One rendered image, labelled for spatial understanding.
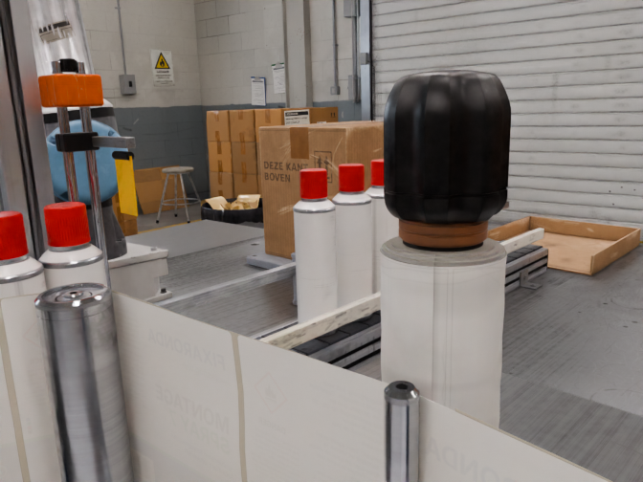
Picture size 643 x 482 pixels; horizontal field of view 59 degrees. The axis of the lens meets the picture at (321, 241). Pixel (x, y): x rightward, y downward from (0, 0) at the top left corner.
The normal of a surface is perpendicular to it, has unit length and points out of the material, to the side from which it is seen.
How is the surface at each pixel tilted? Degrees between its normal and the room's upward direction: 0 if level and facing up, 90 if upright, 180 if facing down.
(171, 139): 90
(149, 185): 70
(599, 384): 0
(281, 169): 90
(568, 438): 0
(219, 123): 90
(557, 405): 0
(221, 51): 90
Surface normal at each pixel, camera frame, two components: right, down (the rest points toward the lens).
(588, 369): -0.03, -0.97
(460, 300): 0.07, 0.24
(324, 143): -0.69, 0.18
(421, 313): -0.47, 0.18
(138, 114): 0.77, 0.13
